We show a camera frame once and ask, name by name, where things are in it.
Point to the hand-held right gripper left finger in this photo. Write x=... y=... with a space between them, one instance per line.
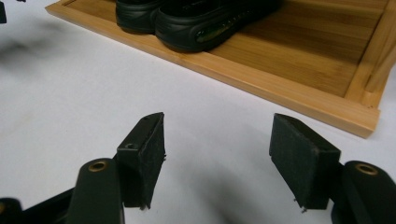
x=143 y=168

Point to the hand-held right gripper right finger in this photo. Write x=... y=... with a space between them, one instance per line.
x=299 y=168

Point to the three-tier wooden shoe rack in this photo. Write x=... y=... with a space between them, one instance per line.
x=295 y=62

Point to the black and green shoe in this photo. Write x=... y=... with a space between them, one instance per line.
x=180 y=31
x=134 y=18

